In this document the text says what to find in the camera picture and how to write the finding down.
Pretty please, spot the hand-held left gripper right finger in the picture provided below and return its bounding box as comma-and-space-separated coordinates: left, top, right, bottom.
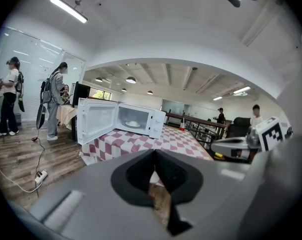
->
155, 149, 264, 240

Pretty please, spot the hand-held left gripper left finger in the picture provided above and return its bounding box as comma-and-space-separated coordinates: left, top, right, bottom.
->
28, 148, 171, 240

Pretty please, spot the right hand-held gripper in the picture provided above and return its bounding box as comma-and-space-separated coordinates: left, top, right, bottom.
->
210, 116, 284, 160

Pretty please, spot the white microwave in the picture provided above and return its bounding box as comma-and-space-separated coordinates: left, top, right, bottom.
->
76, 97, 166, 146

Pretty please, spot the black office chair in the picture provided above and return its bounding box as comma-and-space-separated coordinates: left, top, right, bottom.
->
227, 117, 252, 139

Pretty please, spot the wood-topped metal railing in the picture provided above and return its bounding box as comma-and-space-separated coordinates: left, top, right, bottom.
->
165, 111, 228, 150

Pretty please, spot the white power strip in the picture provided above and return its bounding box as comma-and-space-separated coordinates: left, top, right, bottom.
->
34, 169, 49, 185

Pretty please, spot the pink white checkered tablecloth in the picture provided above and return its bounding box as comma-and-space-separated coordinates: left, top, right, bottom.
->
79, 125, 214, 166

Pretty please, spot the beige tablecloth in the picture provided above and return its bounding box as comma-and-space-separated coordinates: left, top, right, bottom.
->
56, 104, 78, 130

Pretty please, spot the black oval hanging bag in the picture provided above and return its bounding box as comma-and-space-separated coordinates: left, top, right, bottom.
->
35, 103, 47, 131

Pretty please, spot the large glass window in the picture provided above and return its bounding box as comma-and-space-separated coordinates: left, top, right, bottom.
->
89, 88, 112, 101

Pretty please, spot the black monitor on side table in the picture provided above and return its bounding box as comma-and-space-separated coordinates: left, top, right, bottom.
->
72, 81, 91, 108

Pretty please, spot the black floor cable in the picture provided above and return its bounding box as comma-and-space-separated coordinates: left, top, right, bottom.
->
31, 130, 46, 198

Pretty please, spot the white floor cable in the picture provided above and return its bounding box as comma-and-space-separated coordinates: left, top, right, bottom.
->
0, 165, 43, 194

